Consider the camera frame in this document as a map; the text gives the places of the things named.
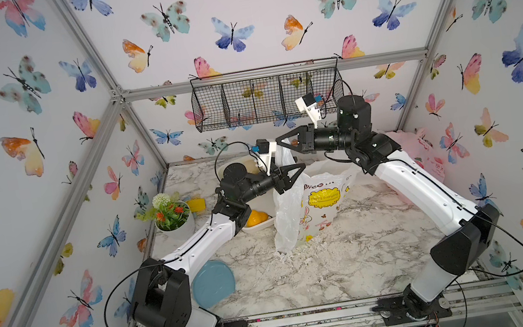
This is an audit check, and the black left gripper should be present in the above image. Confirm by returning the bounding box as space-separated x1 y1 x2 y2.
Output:
232 155 307 208

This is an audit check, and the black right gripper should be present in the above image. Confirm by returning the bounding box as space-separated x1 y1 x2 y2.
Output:
277 119 364 165

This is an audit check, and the white cartoon print plastic bag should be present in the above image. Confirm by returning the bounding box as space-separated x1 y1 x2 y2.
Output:
272 150 359 254

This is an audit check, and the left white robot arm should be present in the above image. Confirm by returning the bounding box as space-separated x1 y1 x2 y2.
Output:
131 163 306 327

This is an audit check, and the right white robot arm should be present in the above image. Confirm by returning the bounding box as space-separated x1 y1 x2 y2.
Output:
291 95 499 317

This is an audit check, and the white rectangular fruit tray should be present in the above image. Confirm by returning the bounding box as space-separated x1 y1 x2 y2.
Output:
217 155 276 232

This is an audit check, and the yellow orange fruit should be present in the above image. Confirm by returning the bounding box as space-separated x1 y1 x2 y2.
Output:
245 210 270 228

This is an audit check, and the small yellow object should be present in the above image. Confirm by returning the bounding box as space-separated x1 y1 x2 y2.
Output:
187 198 207 214

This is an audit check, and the pink apple print plastic bag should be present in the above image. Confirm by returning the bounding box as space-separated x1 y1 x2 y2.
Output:
385 128 446 183

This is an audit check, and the potted plant white pot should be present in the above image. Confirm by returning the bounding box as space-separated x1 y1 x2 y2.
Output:
135 193 196 242

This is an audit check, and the blue paddle shaped board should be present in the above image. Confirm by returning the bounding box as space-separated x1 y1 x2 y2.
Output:
192 260 236 309

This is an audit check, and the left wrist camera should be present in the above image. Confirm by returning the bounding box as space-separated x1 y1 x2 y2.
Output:
251 138 277 174

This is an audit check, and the black wire mesh basket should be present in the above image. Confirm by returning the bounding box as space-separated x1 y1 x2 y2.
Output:
186 57 345 133

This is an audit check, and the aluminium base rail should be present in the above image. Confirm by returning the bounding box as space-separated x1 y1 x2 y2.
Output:
161 277 519 327

